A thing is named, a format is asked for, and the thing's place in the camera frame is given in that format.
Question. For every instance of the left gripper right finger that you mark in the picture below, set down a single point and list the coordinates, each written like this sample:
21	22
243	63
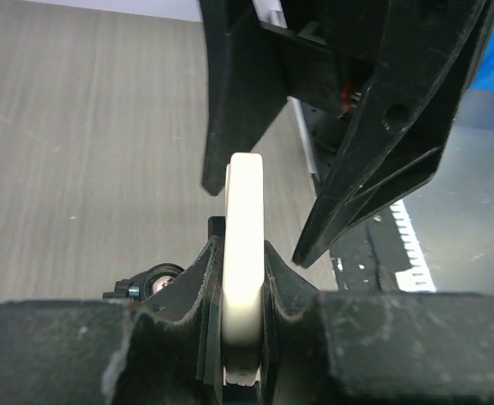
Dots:
349	347

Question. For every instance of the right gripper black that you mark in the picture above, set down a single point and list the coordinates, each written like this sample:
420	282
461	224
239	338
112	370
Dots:
409	62

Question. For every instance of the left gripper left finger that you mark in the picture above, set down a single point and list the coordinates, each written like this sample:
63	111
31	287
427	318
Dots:
164	350

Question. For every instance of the black clamp phone stand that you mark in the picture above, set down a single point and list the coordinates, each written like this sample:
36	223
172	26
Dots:
143	285

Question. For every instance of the pink case phone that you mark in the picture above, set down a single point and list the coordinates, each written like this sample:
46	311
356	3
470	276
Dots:
243	269

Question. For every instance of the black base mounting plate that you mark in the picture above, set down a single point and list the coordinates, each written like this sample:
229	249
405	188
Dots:
369	255

